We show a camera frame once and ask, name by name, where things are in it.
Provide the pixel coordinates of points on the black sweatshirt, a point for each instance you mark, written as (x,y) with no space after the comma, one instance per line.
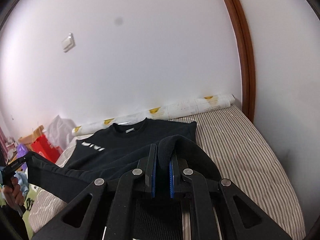
(111,152)

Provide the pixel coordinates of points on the rolled white paper poster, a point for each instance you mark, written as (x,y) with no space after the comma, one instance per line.
(169,112)

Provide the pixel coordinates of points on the white Miniso plastic bag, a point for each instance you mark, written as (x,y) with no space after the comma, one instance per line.
(59,132)

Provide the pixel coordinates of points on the brown wooden door frame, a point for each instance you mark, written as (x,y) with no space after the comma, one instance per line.
(246,56)

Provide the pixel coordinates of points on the white wall switch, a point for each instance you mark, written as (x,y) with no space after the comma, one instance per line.
(68,43)

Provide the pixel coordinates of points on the person's left hand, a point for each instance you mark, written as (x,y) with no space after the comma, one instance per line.
(14,196)

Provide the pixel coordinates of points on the red paper shopping bag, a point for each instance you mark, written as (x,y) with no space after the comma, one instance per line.
(44,148)

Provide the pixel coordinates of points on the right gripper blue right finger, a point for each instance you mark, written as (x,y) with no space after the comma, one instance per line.
(219,209)

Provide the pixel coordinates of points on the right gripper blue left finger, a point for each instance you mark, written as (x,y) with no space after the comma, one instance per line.
(99,209)

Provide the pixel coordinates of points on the striped quilted mattress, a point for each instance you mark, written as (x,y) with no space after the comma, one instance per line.
(243,156)

